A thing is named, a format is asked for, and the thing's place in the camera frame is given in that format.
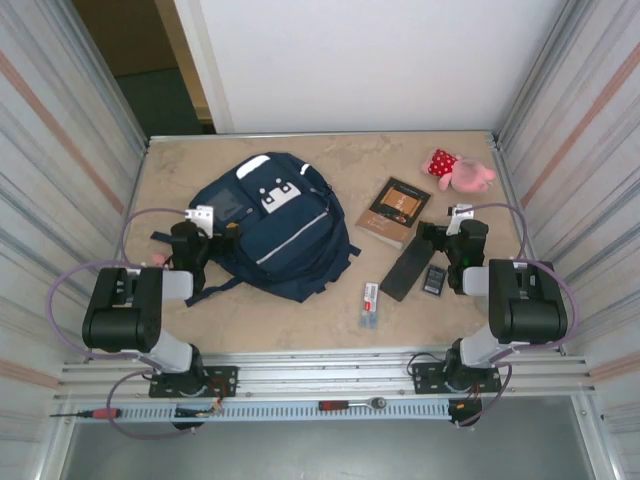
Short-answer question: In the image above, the brown black cover book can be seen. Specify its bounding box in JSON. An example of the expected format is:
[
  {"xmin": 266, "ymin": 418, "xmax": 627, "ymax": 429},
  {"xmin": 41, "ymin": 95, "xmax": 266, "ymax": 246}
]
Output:
[{"xmin": 354, "ymin": 176, "xmax": 432, "ymax": 250}]

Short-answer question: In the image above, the black pencil case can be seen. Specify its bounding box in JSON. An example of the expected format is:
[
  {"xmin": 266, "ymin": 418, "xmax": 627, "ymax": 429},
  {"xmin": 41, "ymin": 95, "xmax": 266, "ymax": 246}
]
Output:
[{"xmin": 378, "ymin": 232, "xmax": 437, "ymax": 304}]

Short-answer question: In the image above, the small black calculator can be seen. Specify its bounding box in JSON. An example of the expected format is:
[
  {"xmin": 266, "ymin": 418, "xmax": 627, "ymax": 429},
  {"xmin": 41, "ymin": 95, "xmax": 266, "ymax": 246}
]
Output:
[{"xmin": 421, "ymin": 263, "xmax": 448, "ymax": 297}]

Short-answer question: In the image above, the navy blue backpack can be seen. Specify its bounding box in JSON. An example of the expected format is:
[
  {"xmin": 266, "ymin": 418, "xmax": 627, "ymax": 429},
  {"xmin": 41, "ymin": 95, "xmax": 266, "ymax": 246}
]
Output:
[{"xmin": 151, "ymin": 151, "xmax": 362, "ymax": 307}]

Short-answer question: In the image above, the white blue eraser blister pack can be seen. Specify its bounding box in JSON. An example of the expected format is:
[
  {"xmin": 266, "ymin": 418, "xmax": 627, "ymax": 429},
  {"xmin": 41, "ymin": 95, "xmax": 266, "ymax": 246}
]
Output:
[{"xmin": 358, "ymin": 281, "xmax": 381, "ymax": 331}]

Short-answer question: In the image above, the pink plush toy red dress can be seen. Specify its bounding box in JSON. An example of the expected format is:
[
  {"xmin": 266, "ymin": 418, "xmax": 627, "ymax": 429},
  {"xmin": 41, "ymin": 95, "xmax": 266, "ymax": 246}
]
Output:
[{"xmin": 420, "ymin": 147, "xmax": 498, "ymax": 194}]

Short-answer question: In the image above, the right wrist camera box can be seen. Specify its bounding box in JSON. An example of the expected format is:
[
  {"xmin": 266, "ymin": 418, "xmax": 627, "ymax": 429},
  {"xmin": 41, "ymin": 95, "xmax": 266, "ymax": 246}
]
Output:
[{"xmin": 445, "ymin": 203, "xmax": 474, "ymax": 236}]

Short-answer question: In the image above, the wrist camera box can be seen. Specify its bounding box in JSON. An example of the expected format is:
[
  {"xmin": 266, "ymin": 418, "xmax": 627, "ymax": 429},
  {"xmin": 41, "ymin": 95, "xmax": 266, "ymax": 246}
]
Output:
[
  {"xmin": 185, "ymin": 204, "xmax": 216, "ymax": 237},
  {"xmin": 445, "ymin": 203, "xmax": 474, "ymax": 236}
]

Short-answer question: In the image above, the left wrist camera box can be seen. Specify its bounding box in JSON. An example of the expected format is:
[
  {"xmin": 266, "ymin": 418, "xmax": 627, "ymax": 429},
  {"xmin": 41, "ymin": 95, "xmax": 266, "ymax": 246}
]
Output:
[{"xmin": 185, "ymin": 204, "xmax": 216, "ymax": 237}]

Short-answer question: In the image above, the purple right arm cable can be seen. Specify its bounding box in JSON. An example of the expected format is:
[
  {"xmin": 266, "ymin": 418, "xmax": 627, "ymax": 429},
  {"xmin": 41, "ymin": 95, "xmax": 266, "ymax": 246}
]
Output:
[{"xmin": 459, "ymin": 202, "xmax": 580, "ymax": 429}]

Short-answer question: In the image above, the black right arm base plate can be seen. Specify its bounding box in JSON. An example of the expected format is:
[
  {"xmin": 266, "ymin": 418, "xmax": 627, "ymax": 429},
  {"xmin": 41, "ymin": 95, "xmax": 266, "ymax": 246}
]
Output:
[{"xmin": 409, "ymin": 361, "xmax": 502, "ymax": 396}]

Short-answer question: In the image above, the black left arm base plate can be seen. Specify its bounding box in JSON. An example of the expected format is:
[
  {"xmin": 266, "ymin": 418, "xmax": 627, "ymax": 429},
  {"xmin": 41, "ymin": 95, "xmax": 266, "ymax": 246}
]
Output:
[{"xmin": 148, "ymin": 365, "xmax": 240, "ymax": 399}]

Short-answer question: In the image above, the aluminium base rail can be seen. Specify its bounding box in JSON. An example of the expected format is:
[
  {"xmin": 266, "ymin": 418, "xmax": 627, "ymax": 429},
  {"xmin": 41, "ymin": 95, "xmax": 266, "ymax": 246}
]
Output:
[{"xmin": 53, "ymin": 347, "xmax": 599, "ymax": 404}]

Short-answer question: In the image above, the red orange wire bundle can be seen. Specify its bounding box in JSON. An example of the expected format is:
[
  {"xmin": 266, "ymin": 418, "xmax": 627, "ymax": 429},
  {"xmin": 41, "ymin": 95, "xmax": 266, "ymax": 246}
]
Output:
[{"xmin": 174, "ymin": 377, "xmax": 236, "ymax": 419}]

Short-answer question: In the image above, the white door frame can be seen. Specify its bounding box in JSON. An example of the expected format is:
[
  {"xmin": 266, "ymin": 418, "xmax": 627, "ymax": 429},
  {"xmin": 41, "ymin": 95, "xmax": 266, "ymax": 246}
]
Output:
[{"xmin": 172, "ymin": 0, "xmax": 235, "ymax": 135}]

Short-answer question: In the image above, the red handled ratchet wrench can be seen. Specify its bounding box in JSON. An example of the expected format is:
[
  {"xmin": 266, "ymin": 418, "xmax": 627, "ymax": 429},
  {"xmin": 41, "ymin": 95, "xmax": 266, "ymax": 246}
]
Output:
[{"xmin": 318, "ymin": 396, "xmax": 387, "ymax": 412}]

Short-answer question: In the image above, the white slotted cable duct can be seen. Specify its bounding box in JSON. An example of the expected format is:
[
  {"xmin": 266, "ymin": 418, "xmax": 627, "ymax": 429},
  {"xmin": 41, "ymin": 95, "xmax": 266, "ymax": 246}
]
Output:
[{"xmin": 72, "ymin": 401, "xmax": 452, "ymax": 425}]

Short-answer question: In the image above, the red handled screwdriver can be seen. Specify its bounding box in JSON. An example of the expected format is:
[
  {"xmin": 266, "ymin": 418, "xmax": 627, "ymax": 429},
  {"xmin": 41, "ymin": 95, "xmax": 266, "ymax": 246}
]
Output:
[{"xmin": 48, "ymin": 407, "xmax": 124, "ymax": 420}]

